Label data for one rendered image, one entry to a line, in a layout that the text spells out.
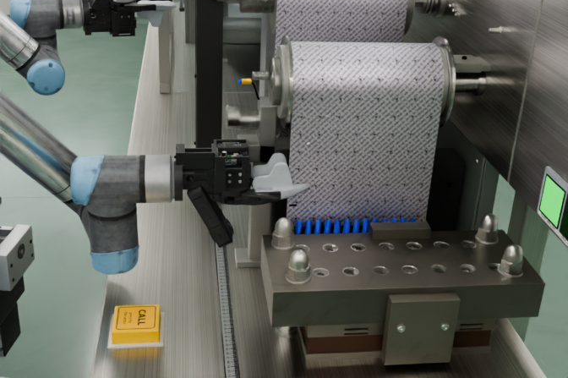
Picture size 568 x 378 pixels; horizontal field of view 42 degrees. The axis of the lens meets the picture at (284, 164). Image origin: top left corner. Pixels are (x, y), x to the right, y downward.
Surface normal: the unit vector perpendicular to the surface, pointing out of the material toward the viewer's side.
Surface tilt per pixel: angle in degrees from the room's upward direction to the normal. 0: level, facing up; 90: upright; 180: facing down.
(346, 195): 90
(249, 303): 0
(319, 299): 90
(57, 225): 0
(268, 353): 0
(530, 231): 90
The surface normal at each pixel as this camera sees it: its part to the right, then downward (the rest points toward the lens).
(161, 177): 0.13, -0.07
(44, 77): 0.35, 0.40
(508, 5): -0.99, 0.01
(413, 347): 0.12, 0.41
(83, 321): 0.04, -0.91
